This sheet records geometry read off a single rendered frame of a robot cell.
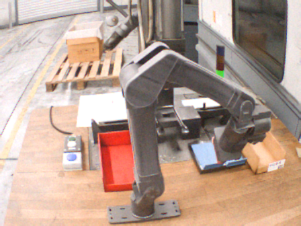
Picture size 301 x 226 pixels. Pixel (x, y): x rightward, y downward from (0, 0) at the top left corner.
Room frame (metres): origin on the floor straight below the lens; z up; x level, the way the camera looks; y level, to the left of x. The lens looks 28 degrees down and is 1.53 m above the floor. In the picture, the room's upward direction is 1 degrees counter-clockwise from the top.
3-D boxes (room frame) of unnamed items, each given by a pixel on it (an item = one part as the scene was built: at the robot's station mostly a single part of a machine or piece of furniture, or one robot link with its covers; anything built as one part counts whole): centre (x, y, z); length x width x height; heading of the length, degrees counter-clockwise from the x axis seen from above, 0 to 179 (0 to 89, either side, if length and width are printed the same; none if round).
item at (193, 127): (1.02, -0.07, 0.94); 0.20 x 0.10 x 0.07; 99
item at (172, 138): (1.10, -0.08, 0.88); 0.65 x 0.50 x 0.03; 99
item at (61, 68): (4.12, 0.87, 0.07); 1.20 x 1.00 x 0.14; 3
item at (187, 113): (1.02, -0.07, 0.98); 0.20 x 0.10 x 0.01; 99
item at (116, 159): (0.82, 0.10, 0.93); 0.25 x 0.12 x 0.06; 9
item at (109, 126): (0.99, 0.11, 0.95); 0.15 x 0.03 x 0.10; 99
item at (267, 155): (0.87, -0.39, 0.93); 0.25 x 0.13 x 0.08; 9
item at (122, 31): (1.27, 0.10, 1.25); 0.19 x 0.07 x 0.19; 99
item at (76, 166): (0.83, 0.27, 0.90); 0.07 x 0.07 x 0.06; 9
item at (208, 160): (0.83, -0.18, 0.93); 0.15 x 0.07 x 0.03; 9
